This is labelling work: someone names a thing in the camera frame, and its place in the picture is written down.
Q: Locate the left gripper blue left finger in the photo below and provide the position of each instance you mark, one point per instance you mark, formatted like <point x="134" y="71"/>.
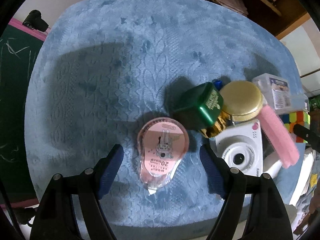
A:
<point x="108" y="168"/>

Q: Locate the colourful rubik's cube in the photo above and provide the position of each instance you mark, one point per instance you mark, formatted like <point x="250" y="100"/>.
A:
<point x="291" y="119"/>

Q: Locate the blue fuzzy table mat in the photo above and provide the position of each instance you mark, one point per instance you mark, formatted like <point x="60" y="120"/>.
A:
<point x="109" y="66"/>

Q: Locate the clear labelled plastic box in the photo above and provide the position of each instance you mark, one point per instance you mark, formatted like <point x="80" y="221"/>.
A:
<point x="278" y="94"/>

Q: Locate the white toy camera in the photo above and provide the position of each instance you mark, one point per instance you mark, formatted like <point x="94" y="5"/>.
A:
<point x="241" y="146"/>

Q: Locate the gold round tin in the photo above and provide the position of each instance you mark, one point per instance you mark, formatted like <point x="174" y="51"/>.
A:
<point x="242" y="101"/>

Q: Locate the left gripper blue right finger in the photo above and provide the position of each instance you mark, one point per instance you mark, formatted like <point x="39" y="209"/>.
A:
<point x="209" y="162"/>

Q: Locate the pink correction tape dispenser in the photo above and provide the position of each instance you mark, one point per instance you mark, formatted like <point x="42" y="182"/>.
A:
<point x="162" y="143"/>

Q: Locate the green chalkboard pink frame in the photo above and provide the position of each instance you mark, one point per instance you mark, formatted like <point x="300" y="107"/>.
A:
<point x="20" y="47"/>

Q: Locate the black clamp knob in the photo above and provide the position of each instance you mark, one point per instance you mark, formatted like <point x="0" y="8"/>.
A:
<point x="34" y="21"/>

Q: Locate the pink hair roller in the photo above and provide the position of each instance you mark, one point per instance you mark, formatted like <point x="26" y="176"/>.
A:
<point x="278" y="136"/>

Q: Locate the wooden corner shelf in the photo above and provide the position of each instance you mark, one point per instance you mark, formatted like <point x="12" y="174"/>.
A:
<point x="279" y="17"/>

